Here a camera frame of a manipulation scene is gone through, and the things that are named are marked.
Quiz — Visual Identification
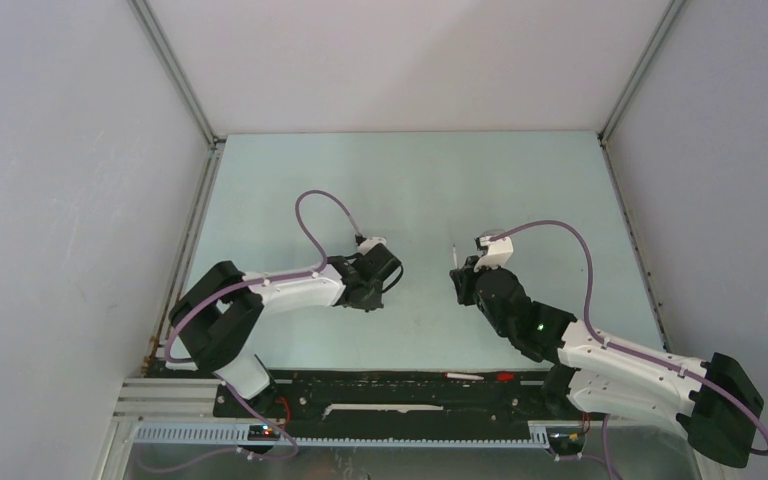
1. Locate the white pen red cap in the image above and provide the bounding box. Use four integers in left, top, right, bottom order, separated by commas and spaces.
443, 372, 516, 382

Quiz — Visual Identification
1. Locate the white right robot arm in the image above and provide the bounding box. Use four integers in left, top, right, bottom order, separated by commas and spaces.
449, 256, 764, 469

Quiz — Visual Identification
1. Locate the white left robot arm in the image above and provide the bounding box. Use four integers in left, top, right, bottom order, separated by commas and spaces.
163, 237, 404, 417

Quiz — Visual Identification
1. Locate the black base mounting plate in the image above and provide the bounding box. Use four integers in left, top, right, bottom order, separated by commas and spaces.
214, 368, 597, 444

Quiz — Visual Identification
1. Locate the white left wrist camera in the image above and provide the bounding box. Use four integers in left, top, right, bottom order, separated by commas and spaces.
355, 234, 387, 255

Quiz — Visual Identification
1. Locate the aluminium frame rail left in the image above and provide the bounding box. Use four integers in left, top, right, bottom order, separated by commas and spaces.
129, 1, 223, 362

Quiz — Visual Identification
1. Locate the aluminium frame rail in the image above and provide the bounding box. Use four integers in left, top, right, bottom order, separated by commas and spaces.
129, 1, 223, 362
598, 0, 691, 344

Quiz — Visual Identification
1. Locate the slotted white cable duct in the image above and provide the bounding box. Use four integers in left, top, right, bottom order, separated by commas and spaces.
132, 423, 558, 450

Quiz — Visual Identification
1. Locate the aluminium frame rail right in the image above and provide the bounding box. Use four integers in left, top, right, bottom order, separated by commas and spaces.
598, 0, 691, 344

